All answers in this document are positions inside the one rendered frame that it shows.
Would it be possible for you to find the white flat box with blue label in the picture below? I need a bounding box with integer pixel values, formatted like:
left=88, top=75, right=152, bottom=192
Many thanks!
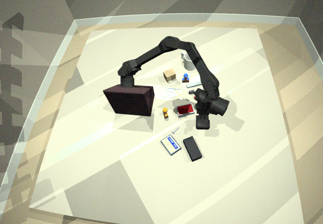
left=161, top=134, right=181, bottom=156

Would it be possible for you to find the pale grey flat bar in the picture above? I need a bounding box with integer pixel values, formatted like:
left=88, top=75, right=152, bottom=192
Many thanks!
left=186, top=81, right=202, bottom=88

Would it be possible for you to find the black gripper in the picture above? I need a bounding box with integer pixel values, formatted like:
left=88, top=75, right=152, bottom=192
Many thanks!
left=195, top=95, right=210, bottom=130

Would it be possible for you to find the pale grey mug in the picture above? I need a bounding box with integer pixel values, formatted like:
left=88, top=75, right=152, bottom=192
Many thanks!
left=181, top=51, right=196, bottom=71

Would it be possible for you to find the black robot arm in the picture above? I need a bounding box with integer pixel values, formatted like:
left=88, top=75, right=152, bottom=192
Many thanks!
left=118, top=36, right=229, bottom=116

